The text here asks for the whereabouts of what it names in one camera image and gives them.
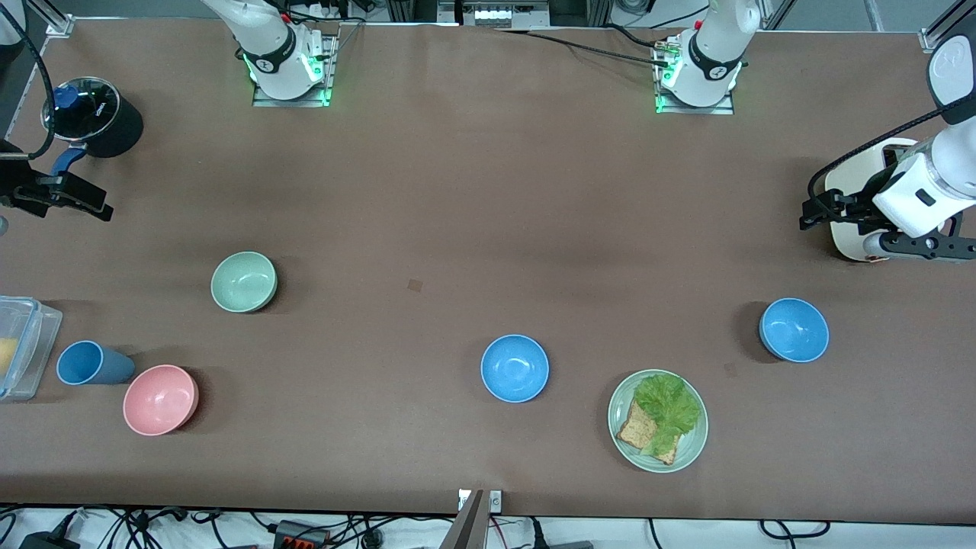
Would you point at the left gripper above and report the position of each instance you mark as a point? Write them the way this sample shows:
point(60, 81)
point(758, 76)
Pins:
point(855, 204)

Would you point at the blue bowl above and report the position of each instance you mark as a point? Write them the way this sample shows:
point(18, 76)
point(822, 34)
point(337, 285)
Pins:
point(515, 368)
point(794, 329)

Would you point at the green bowl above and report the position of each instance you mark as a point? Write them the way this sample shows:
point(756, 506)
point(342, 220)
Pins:
point(244, 282)

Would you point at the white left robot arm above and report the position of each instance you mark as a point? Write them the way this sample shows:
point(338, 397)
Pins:
point(717, 46)

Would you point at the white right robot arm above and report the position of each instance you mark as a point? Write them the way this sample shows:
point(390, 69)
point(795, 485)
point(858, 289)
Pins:
point(286, 53)

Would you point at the pink bowl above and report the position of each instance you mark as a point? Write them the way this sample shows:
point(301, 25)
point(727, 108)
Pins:
point(160, 400)

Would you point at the white toaster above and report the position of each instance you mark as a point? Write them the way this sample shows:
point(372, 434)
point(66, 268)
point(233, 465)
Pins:
point(850, 171)

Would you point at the glass lid with blue knob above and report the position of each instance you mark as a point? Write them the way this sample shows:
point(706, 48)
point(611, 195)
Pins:
point(80, 110)

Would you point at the clear plastic container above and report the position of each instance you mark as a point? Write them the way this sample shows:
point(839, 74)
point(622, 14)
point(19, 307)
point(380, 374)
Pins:
point(47, 343)

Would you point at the yellow food piece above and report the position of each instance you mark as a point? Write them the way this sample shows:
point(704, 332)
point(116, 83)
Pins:
point(6, 357)

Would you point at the blue cup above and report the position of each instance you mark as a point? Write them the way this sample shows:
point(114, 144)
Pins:
point(84, 363)

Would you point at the green lettuce leaf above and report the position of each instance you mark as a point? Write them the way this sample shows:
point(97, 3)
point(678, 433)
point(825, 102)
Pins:
point(669, 404)

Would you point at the green plate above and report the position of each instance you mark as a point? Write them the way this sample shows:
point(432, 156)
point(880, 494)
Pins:
point(690, 450)

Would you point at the brown toast slice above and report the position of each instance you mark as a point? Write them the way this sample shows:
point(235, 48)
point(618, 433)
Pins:
point(634, 431)

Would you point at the black power adapter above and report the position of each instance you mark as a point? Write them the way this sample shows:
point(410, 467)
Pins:
point(49, 541)

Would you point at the white power strip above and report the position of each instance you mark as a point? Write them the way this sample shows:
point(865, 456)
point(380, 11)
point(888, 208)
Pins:
point(503, 15)

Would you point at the black orange power strip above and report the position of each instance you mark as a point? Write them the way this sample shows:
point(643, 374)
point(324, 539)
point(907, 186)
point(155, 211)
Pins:
point(301, 535)

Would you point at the grey metal stand pole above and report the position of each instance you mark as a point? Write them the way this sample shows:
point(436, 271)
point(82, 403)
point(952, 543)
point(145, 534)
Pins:
point(467, 526)

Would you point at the aluminium frame profile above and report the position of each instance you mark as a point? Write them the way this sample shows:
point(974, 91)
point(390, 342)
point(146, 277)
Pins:
point(945, 27)
point(53, 19)

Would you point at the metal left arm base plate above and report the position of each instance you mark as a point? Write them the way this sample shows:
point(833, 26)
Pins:
point(690, 109)

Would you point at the white metal bracket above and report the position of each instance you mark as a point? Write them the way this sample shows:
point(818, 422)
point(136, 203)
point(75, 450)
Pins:
point(496, 501)

